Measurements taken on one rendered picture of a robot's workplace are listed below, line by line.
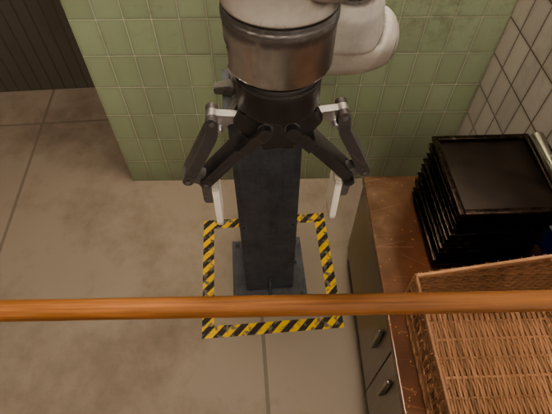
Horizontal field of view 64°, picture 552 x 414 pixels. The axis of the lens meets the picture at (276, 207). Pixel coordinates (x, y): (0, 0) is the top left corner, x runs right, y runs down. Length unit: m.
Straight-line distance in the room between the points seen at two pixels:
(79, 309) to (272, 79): 0.44
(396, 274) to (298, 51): 1.11
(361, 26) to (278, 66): 0.70
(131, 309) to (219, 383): 1.22
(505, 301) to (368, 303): 0.19
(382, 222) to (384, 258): 0.14
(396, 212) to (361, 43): 0.65
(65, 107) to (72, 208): 0.80
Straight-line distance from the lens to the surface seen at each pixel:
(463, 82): 2.05
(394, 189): 1.57
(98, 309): 0.66
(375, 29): 1.05
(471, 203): 1.25
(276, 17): 0.31
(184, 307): 0.63
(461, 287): 1.34
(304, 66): 0.34
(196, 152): 0.44
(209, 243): 2.10
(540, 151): 0.96
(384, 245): 1.43
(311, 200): 2.23
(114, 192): 2.40
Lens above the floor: 1.76
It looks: 53 degrees down
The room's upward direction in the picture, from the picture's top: straight up
